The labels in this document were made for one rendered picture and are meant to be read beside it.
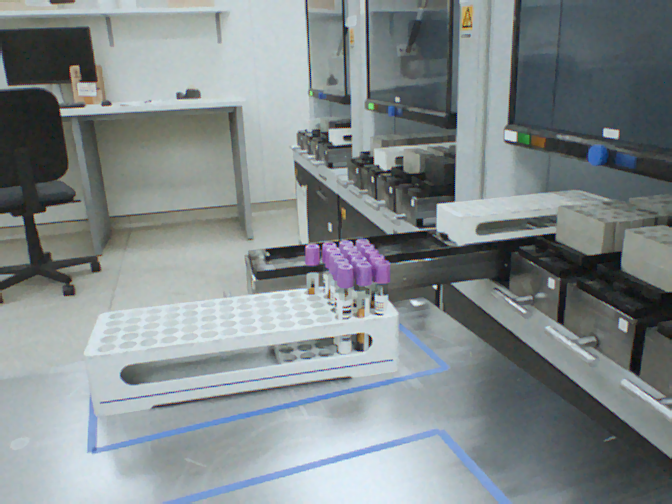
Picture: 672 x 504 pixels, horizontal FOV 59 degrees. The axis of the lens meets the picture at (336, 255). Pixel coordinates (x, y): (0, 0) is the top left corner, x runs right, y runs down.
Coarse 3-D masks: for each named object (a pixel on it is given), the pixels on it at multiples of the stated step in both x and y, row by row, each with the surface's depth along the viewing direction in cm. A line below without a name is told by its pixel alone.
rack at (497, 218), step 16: (560, 192) 113; (576, 192) 113; (448, 208) 104; (464, 208) 104; (480, 208) 104; (496, 208) 103; (512, 208) 103; (528, 208) 103; (544, 208) 102; (448, 224) 103; (464, 224) 99; (480, 224) 111; (496, 224) 112; (512, 224) 112; (528, 224) 111; (544, 224) 106; (464, 240) 100; (480, 240) 100
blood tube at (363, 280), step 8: (360, 264) 57; (368, 264) 57; (360, 272) 56; (368, 272) 56; (360, 280) 57; (368, 280) 57; (360, 288) 57; (368, 288) 57; (360, 296) 57; (368, 296) 57; (360, 304) 58; (368, 304) 58; (360, 312) 58; (368, 312) 58; (360, 336) 59; (368, 336) 59; (360, 344) 59; (368, 344) 59
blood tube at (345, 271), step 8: (344, 264) 57; (344, 272) 56; (352, 272) 56; (344, 280) 56; (352, 280) 56; (344, 288) 56; (344, 296) 57; (344, 304) 57; (344, 312) 57; (344, 320) 58; (344, 336) 58; (344, 344) 58; (344, 352) 59
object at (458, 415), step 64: (448, 320) 71; (0, 384) 61; (64, 384) 60; (320, 384) 58; (384, 384) 58; (448, 384) 57; (512, 384) 57; (0, 448) 51; (64, 448) 50; (128, 448) 50; (192, 448) 49; (256, 448) 49; (320, 448) 49; (384, 448) 48; (448, 448) 48; (512, 448) 48; (576, 448) 48
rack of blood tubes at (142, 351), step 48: (96, 336) 56; (144, 336) 57; (192, 336) 56; (240, 336) 55; (288, 336) 56; (384, 336) 59; (96, 384) 53; (144, 384) 55; (192, 384) 56; (240, 384) 57; (288, 384) 58
